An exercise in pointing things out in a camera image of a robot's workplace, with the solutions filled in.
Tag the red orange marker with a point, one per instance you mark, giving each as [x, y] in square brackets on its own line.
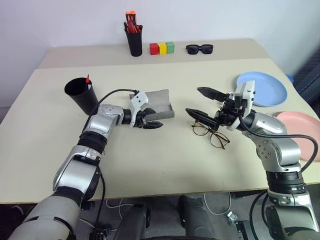
[132, 28]

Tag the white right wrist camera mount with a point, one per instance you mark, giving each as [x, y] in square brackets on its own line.
[246, 95]

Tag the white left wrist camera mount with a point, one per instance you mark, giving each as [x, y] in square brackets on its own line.
[138, 100]

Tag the black marker orange cap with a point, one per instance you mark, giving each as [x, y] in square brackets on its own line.
[133, 17]
[128, 17]

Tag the tortoise frame eyeglasses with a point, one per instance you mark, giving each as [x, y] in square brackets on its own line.
[217, 140]

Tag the pink plate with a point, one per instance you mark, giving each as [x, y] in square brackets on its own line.
[305, 130]

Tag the black chair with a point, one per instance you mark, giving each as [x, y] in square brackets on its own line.
[308, 80]

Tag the small metal bracket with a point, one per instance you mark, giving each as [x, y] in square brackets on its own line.
[233, 217]

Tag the dark rounded shape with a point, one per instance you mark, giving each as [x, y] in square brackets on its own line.
[133, 222]
[193, 217]

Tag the tall black pen cup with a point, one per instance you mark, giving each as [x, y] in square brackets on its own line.
[135, 43]

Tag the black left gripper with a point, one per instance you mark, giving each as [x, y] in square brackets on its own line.
[142, 117]

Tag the black sunglasses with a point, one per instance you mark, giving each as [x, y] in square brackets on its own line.
[200, 49]

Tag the yellow wooden block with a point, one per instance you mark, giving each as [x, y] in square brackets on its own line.
[162, 48]

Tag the grey felt glasses case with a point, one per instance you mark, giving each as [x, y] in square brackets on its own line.
[160, 102]

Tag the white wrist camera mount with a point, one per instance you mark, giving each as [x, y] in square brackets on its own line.
[246, 95]
[138, 100]

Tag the green wooden block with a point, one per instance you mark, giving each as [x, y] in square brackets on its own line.
[170, 47]

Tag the light blue plate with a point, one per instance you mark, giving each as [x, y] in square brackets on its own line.
[271, 90]

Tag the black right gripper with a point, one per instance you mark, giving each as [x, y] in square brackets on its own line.
[228, 111]

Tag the wide black cup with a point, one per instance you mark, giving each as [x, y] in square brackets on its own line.
[86, 100]

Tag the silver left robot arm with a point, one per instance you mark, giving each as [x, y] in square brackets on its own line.
[75, 170]

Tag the red wooden block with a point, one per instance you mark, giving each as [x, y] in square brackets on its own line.
[154, 49]

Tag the blue round object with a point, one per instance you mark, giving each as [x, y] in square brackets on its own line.
[291, 78]

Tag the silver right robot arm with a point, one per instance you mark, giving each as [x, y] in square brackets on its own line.
[272, 127]

